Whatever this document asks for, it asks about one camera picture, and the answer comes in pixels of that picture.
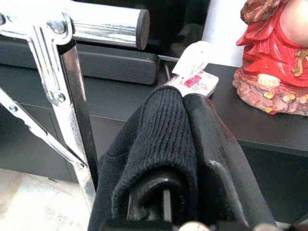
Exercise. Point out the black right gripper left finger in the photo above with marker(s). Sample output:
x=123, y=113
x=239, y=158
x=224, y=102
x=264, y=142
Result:
x=151, y=199

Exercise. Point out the black jacket with ribbed cuffs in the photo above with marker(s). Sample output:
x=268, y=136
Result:
x=163, y=134

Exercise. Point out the red robed figure statue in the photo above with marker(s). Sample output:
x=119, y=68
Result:
x=264, y=48

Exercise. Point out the black television console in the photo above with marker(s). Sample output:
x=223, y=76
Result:
x=252, y=125

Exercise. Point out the chrome clothes rack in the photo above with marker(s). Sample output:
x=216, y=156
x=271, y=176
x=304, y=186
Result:
x=103, y=26

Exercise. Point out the pink white tissue pack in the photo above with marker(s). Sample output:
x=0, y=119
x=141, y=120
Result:
x=197, y=84

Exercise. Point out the black soundbar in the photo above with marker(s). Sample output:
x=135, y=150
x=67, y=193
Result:
x=115, y=67

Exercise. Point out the black flat screen television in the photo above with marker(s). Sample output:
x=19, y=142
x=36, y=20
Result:
x=178, y=19

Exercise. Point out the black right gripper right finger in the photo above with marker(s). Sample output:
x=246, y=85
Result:
x=223, y=144

